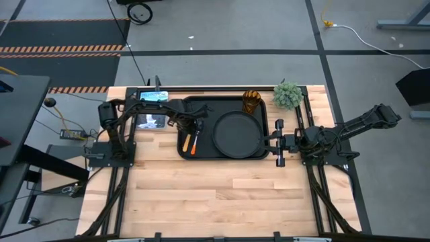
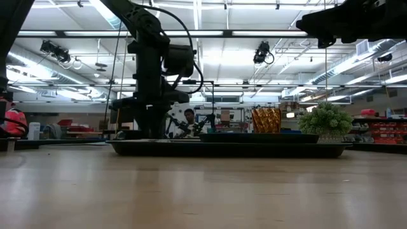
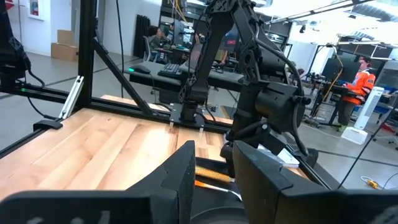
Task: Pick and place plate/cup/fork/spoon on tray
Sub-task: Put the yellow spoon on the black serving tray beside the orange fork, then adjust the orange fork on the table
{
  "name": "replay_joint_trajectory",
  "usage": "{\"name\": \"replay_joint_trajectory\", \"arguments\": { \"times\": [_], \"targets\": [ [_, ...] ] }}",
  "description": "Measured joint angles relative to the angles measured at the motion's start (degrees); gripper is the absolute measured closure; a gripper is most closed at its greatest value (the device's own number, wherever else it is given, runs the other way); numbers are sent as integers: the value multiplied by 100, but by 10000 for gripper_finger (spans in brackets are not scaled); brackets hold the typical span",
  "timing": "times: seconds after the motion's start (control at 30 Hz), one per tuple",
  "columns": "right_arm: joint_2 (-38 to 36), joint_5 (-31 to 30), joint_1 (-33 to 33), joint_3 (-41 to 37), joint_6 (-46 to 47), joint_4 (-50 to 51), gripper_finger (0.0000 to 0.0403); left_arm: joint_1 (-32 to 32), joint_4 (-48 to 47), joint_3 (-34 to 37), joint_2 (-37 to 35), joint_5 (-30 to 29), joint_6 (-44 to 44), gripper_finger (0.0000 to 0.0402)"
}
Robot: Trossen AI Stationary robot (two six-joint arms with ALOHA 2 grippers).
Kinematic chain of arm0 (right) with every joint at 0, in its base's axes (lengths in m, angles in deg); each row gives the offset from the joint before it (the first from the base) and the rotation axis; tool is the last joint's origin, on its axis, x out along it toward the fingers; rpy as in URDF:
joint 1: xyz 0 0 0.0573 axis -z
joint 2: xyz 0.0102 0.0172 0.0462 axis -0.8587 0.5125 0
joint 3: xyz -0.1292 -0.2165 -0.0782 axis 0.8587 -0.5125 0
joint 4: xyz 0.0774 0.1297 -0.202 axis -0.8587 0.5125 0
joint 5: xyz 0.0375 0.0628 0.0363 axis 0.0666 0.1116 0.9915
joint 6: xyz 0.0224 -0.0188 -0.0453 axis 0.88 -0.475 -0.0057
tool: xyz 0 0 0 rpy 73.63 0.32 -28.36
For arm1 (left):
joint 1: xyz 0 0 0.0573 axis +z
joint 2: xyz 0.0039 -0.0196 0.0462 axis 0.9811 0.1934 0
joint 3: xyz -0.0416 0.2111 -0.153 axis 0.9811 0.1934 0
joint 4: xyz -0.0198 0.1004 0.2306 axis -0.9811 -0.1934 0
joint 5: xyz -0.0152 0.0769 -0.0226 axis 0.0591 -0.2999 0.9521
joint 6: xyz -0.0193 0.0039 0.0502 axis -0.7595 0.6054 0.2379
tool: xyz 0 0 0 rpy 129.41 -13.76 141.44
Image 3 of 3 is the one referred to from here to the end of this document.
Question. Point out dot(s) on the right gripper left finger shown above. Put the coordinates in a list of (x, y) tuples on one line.
[(174, 186)]

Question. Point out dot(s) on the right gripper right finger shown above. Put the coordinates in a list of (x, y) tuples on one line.
[(258, 186)]

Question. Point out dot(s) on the dark round plate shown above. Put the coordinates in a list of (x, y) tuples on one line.
[(217, 216)]

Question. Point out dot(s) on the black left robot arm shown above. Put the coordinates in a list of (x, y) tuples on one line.
[(248, 56)]

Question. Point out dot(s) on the black tray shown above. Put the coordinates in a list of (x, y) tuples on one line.
[(214, 194)]

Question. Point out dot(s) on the white paper sheet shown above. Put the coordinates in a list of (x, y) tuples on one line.
[(284, 157)]

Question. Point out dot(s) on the black computer monitor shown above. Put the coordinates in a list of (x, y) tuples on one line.
[(340, 70)]

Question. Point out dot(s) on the black office desk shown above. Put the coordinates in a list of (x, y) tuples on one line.
[(161, 79)]

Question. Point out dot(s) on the black keyboard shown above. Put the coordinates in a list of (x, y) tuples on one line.
[(170, 70)]

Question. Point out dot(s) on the person in orange jacket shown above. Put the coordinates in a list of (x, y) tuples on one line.
[(357, 87)]

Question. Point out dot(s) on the white tower air purifier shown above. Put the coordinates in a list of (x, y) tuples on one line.
[(367, 115)]

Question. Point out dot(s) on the yellow plug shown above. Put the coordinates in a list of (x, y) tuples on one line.
[(372, 183)]

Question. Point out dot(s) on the black computer mouse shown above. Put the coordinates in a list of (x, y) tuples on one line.
[(140, 69)]

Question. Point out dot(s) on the seated person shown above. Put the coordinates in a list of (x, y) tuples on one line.
[(157, 35)]

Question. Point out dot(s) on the cardboard boxes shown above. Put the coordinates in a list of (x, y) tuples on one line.
[(64, 46)]

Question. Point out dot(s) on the black mounted device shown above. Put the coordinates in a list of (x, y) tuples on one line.
[(11, 53)]

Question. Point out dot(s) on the silver angle bracket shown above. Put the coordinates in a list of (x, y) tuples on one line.
[(72, 98)]

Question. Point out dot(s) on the black foot bracket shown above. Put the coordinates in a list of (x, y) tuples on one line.
[(48, 124)]

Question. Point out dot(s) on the black aluminium table frame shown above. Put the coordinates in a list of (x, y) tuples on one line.
[(87, 53)]

